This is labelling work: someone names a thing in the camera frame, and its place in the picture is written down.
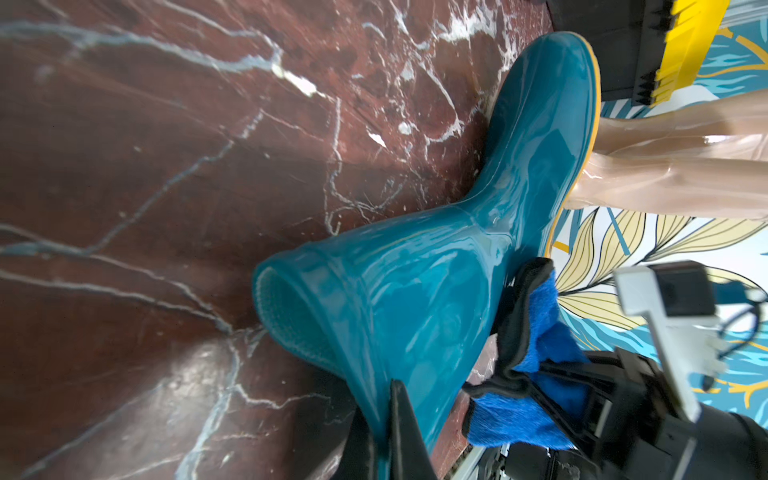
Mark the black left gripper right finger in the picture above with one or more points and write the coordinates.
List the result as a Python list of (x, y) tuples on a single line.
[(409, 458)]

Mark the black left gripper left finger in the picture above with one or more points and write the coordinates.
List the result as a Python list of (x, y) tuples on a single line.
[(360, 456)]

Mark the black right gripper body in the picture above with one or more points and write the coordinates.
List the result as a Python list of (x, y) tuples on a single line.
[(632, 428)]

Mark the blue grey cloth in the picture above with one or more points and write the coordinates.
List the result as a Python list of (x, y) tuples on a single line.
[(528, 333)]

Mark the teal rubber boot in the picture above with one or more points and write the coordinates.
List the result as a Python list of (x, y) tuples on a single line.
[(414, 298)]

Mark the beige boot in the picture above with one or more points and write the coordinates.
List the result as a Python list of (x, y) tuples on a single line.
[(714, 176), (739, 115)]

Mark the yellow black toolbox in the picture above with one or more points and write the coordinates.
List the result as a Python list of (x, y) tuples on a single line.
[(646, 49)]

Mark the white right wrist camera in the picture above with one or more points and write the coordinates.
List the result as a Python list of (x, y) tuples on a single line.
[(679, 303)]

